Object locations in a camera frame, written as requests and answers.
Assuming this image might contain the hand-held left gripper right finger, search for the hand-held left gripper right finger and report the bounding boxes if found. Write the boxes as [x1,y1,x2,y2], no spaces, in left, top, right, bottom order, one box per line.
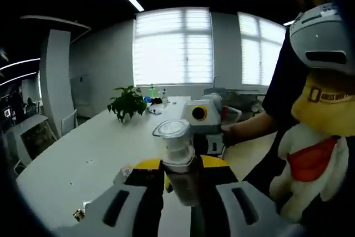
[191,155,295,237]

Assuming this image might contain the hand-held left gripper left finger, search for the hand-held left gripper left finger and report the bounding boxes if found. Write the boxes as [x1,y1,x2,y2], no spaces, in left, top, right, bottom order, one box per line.
[55,158,174,237]

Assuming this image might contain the clear bottle red band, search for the clear bottle red band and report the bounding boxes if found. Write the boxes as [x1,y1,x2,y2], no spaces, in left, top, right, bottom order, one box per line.
[151,119,201,208]

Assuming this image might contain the gold skincare sachet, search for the gold skincare sachet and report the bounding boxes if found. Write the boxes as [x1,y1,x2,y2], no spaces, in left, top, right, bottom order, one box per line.
[73,208,86,222]

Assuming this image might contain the person's right hand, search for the person's right hand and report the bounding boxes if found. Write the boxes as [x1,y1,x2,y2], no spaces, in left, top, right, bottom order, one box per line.
[221,124,242,148]

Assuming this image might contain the window with white blinds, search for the window with white blinds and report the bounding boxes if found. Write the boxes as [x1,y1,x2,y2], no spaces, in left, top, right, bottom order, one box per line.
[133,6,214,87]
[237,12,286,87]

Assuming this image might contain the potted green plant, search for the potted green plant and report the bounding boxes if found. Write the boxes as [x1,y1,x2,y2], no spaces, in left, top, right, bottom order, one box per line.
[107,85,148,123]

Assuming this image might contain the white plush toy yellow hat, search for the white plush toy yellow hat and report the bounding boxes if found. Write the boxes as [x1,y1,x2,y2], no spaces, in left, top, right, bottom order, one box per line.
[270,74,355,223]

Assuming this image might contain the white office chair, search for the white office chair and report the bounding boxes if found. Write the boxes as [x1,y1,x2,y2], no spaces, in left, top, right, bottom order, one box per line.
[60,108,79,137]

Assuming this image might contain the grey office chair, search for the grey office chair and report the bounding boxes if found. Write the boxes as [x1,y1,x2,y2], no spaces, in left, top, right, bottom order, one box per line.
[5,114,58,171]

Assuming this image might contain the white chest-worn device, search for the white chest-worn device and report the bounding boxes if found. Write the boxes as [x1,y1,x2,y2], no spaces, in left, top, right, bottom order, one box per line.
[289,2,355,76]

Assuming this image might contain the grey wall cabinet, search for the grey wall cabinet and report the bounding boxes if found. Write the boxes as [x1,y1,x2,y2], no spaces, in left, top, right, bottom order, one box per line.
[69,74,91,115]

